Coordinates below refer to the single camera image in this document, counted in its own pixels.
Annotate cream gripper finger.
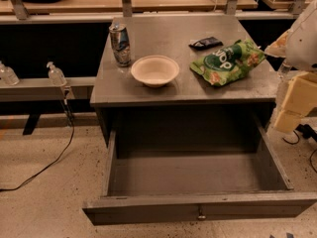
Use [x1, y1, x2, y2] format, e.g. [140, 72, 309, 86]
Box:
[273, 72, 317, 133]
[264, 30, 290, 58]

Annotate green rice chip bag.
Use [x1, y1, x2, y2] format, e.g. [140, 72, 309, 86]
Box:
[190, 39, 265, 86]

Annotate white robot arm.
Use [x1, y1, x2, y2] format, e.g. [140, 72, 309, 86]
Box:
[264, 0, 317, 133]

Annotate open grey top drawer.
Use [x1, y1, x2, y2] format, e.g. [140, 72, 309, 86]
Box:
[83, 114, 316, 225]

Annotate clear bottle at right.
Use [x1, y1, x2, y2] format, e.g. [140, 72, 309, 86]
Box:
[277, 59, 291, 78]

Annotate small black snack packet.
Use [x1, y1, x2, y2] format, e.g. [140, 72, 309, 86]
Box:
[189, 37, 223, 51]

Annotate white paper bowl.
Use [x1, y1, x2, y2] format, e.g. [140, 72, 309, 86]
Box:
[131, 56, 179, 87]

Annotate crushed silver blue can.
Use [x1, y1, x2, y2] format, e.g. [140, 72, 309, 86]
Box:
[109, 22, 131, 66]

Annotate clear pump bottle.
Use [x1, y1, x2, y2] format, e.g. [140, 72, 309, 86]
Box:
[47, 61, 67, 86]

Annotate clear bottle at left edge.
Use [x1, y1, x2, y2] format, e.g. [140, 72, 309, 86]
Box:
[0, 61, 19, 85]

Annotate black cable plug right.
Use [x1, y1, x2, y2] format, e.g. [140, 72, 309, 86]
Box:
[293, 124, 317, 142]

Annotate grey metal shelf rail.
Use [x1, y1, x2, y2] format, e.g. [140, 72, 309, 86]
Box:
[0, 77, 95, 102]

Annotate black floor cable left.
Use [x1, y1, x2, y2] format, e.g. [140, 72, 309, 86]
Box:
[0, 97, 75, 192]

